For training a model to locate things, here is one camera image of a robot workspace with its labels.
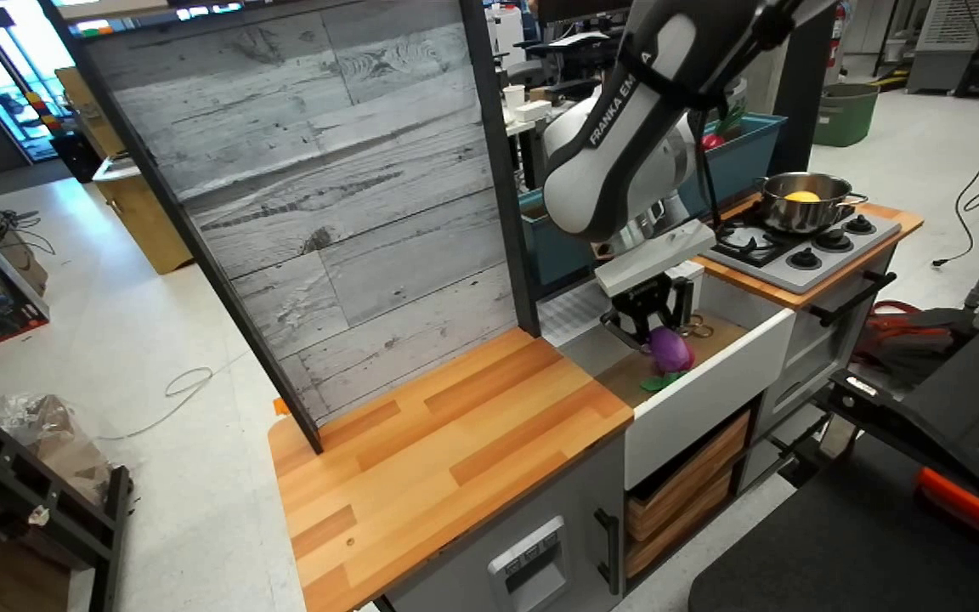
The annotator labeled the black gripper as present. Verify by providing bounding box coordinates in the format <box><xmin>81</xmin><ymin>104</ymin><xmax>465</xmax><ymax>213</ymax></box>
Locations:
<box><xmin>608</xmin><ymin>276</ymin><xmax>694</xmax><ymax>343</ymax></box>

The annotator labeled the purple plush toy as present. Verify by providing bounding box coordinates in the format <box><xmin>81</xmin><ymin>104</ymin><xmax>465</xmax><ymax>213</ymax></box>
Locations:
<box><xmin>648</xmin><ymin>327</ymin><xmax>694</xmax><ymax>373</ymax></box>

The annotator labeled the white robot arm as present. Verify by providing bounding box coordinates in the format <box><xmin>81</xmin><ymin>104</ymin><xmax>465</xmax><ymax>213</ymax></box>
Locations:
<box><xmin>543</xmin><ymin>0</ymin><xmax>837</xmax><ymax>240</ymax></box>

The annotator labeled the white toy sink basin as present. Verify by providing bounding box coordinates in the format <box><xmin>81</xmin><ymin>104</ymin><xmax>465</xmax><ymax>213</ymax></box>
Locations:
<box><xmin>535</xmin><ymin>272</ymin><xmax>795</xmax><ymax>486</ymax></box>

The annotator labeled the wooden drawer under sink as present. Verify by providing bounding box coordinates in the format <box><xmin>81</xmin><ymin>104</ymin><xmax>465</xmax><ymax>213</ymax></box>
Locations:
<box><xmin>624</xmin><ymin>412</ymin><xmax>751</xmax><ymax>580</ymax></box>

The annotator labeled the grey toy stove top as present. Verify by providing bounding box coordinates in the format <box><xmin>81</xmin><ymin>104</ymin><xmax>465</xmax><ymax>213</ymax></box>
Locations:
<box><xmin>710</xmin><ymin>210</ymin><xmax>897</xmax><ymax>291</ymax></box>

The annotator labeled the grey toy oven door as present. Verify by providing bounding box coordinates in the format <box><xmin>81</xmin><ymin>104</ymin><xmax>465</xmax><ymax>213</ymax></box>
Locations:
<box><xmin>755</xmin><ymin>272</ymin><xmax>892</xmax><ymax>433</ymax></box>

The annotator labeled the steel cooking pot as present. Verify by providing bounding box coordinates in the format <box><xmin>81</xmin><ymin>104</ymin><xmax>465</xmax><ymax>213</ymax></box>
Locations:
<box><xmin>760</xmin><ymin>169</ymin><xmax>854</xmax><ymax>233</ymax></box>

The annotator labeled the grey cabinet door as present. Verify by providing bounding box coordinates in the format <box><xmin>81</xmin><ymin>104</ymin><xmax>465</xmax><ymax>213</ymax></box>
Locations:
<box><xmin>383</xmin><ymin>434</ymin><xmax>624</xmax><ymax>612</ymax></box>

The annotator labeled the green bin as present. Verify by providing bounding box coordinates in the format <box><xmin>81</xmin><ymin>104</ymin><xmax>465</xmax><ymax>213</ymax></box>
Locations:
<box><xmin>812</xmin><ymin>82</ymin><xmax>878</xmax><ymax>145</ymax></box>

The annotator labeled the grey wood backsplash panel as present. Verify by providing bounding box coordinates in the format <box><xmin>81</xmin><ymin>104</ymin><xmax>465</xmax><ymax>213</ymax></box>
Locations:
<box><xmin>36</xmin><ymin>0</ymin><xmax>535</xmax><ymax>439</ymax></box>

